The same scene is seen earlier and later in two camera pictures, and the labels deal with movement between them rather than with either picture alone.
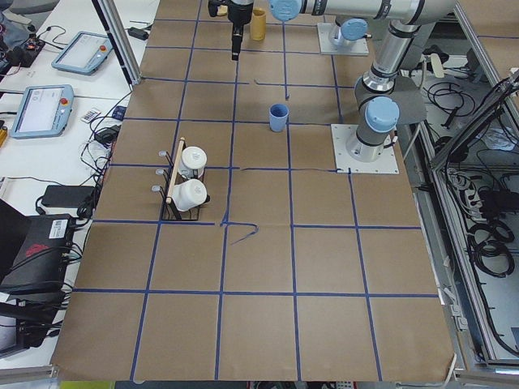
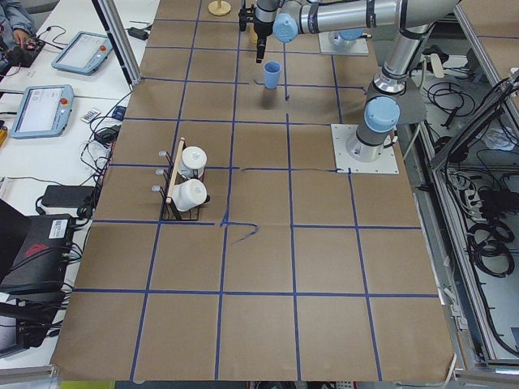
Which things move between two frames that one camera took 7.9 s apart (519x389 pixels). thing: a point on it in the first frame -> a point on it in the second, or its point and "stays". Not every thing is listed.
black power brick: x=139 y=32 stays
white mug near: x=189 y=194 stays
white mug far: x=192 y=163 stays
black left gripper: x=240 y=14 -> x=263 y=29
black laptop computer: x=33 y=253 stays
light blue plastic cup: x=278 y=116 -> x=272 y=72
